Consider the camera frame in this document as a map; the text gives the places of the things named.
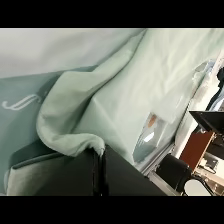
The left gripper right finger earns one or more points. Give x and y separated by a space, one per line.
123 180

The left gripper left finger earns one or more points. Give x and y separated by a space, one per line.
80 176

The pale green shirt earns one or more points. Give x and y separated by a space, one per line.
133 86

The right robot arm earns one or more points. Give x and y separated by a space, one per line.
175 171

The silver frame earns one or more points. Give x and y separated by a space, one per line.
156 163

